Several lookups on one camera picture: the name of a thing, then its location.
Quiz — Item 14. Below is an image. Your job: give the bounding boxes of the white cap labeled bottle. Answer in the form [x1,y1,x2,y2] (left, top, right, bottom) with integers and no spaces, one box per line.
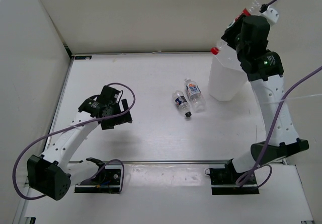
[184,78,206,112]

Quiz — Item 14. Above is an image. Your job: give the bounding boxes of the white octagonal plastic bin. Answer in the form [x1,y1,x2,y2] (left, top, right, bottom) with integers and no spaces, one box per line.
[208,46,248,101]

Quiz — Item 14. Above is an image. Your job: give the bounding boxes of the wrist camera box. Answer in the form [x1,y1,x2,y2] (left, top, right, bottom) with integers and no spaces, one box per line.
[97,85,123,105]
[240,4,280,37]

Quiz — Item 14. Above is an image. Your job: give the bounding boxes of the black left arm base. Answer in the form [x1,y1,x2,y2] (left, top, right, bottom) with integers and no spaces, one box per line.
[74,158,125,194]

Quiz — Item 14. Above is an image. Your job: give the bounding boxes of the aluminium table rail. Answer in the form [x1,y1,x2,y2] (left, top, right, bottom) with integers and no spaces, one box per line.
[67,159,287,165]

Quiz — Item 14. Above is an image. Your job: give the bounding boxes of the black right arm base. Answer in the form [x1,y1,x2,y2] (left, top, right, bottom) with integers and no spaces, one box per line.
[205,164,260,195]

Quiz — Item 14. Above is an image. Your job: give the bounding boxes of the black cap small bottle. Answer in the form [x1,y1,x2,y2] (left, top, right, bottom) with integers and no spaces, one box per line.
[172,90,192,118]

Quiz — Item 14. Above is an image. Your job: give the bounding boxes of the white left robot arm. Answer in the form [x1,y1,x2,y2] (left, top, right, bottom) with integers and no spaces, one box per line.
[27,93,132,200]

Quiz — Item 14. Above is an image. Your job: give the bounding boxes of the red label plastic bottle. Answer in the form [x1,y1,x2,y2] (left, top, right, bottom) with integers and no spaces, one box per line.
[210,0,261,55]

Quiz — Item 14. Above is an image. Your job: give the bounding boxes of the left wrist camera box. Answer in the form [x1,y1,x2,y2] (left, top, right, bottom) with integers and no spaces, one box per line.
[97,85,123,105]

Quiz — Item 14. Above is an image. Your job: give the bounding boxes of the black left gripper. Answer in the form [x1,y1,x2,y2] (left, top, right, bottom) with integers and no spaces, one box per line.
[101,99,132,130]

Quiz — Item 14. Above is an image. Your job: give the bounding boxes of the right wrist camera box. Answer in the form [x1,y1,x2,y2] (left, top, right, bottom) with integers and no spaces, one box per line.
[240,4,280,37]

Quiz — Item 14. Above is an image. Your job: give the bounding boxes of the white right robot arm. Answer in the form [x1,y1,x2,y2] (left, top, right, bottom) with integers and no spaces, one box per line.
[222,14,309,184]

